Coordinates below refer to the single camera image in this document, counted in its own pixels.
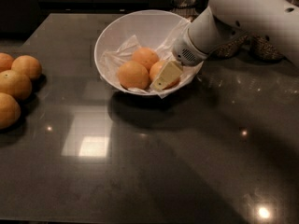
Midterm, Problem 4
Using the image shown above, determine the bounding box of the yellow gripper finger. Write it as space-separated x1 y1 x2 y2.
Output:
150 61 183 91

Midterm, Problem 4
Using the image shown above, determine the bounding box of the table orange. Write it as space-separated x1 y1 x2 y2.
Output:
0 70 32 101
11 55 42 80
0 52 14 72
0 92 21 129

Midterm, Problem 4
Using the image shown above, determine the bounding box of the top left table orange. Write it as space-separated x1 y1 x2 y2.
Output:
0 52 14 72

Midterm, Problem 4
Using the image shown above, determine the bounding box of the left glass jar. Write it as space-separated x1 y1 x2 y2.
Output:
172 0 198 21

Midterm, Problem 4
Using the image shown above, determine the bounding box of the middle grain glass jar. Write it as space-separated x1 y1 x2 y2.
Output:
211 33 249 59

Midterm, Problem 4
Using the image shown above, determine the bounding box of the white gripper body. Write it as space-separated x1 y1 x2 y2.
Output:
172 26 208 66

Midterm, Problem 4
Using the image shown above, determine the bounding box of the grain glass jar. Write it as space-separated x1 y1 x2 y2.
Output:
249 0 299 63
211 33 249 59

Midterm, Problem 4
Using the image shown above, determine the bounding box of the middle table orange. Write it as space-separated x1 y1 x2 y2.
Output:
0 70 32 101

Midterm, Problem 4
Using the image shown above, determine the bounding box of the right grain glass jar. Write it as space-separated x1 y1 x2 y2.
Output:
249 0 299 63

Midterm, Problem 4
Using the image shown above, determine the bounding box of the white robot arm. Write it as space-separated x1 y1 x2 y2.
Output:
150 0 299 91

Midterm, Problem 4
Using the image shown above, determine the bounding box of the white paper liner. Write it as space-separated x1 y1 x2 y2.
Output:
98 18 200 99

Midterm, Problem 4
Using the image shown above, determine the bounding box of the upper right table orange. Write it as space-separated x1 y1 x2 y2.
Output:
11 55 42 80

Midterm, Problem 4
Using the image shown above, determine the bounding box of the bottom table orange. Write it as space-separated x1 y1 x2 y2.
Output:
0 92 21 129

